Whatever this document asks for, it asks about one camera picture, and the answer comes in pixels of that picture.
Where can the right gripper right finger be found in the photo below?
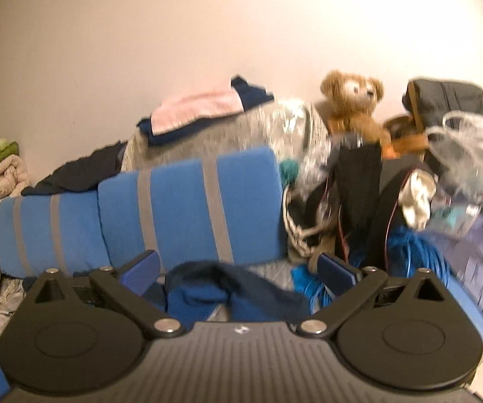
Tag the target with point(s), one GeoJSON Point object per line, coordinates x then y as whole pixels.
{"type": "Point", "coordinates": [353, 290]}

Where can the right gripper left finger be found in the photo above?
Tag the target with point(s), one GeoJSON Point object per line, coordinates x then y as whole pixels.
{"type": "Point", "coordinates": [122, 288]}

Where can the dark blue fleece garment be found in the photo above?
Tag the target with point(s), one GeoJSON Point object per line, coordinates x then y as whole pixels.
{"type": "Point", "coordinates": [192, 291]}

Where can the white cloth bag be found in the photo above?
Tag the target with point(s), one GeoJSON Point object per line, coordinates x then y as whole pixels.
{"type": "Point", "coordinates": [310, 223]}

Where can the left blue striped pillow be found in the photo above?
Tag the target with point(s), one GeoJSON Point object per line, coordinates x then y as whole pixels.
{"type": "Point", "coordinates": [61, 231]}

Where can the blue striped pillow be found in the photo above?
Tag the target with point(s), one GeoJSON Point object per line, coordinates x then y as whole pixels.
{"type": "Point", "coordinates": [225, 208]}
{"type": "Point", "coordinates": [61, 231]}

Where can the right blue striped pillow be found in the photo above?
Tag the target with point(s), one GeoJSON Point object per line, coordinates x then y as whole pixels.
{"type": "Point", "coordinates": [225, 208]}

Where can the purple patterned package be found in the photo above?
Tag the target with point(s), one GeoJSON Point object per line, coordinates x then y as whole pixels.
{"type": "Point", "coordinates": [457, 231]}

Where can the grey quilted bed cover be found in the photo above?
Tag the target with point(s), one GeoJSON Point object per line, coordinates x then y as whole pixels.
{"type": "Point", "coordinates": [12, 291]}

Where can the grey plastic-covered bundle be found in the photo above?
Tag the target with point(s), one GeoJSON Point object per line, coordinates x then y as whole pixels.
{"type": "Point", "coordinates": [290, 127]}

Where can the clear plastic bag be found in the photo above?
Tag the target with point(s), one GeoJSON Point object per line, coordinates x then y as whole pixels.
{"type": "Point", "coordinates": [457, 145]}

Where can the brown teddy bear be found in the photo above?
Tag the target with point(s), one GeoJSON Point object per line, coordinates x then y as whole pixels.
{"type": "Point", "coordinates": [353, 99]}

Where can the dark grey backpack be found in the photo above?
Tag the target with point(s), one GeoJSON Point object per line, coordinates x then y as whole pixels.
{"type": "Point", "coordinates": [428, 101]}

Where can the pink folded towel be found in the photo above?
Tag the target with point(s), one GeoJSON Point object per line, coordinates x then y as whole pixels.
{"type": "Point", "coordinates": [179, 112]}

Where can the navy folded garment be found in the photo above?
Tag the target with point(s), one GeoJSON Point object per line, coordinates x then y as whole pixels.
{"type": "Point", "coordinates": [251, 96]}

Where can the black bag with straps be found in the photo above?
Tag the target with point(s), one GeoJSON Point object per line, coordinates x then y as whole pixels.
{"type": "Point", "coordinates": [371, 199]}

